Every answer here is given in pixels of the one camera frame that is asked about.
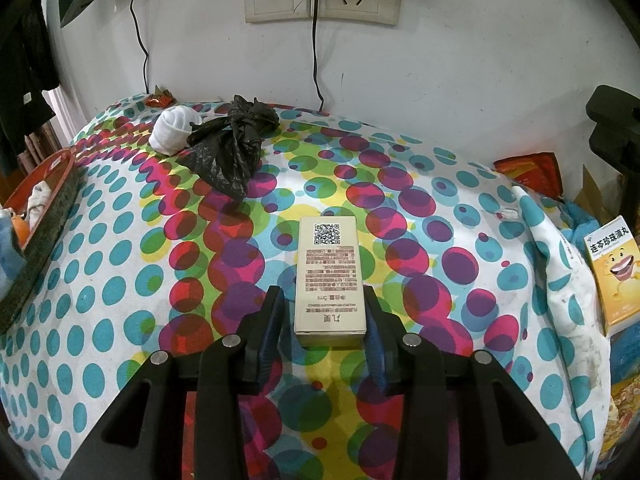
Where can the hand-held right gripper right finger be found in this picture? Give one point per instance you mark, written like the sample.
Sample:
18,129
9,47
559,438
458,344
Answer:
375,340

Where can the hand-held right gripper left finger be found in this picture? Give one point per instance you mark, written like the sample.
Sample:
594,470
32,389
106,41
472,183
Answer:
267,332

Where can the beige box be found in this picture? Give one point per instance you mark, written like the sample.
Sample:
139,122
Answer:
330,280

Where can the red round tray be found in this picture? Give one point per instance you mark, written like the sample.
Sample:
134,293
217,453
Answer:
47,240

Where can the polka dot cloth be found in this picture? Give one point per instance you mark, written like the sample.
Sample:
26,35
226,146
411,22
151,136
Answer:
125,285

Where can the black plastic bag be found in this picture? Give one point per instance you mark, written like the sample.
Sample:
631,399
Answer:
230,145

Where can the white rolled sock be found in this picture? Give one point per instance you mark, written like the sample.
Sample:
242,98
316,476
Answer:
40,202
172,127

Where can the orange packet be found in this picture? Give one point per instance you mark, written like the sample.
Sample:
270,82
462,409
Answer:
532,170

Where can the blue plastic bag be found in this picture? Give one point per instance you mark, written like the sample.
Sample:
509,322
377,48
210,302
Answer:
577,225

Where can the yellow medicine box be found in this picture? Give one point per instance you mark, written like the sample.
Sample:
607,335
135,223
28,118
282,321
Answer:
617,270

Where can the red snack wrapper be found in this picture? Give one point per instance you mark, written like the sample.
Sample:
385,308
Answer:
159,97

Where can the blue cloth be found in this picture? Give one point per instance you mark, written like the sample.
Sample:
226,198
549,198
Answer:
9,265

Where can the orange toy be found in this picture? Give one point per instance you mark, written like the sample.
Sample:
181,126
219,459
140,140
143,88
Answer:
20,227

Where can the wooden slatted furniture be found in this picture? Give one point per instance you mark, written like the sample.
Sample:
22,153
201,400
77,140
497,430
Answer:
47,130

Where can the dark hanging clothes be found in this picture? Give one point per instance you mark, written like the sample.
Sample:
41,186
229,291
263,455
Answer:
25,75

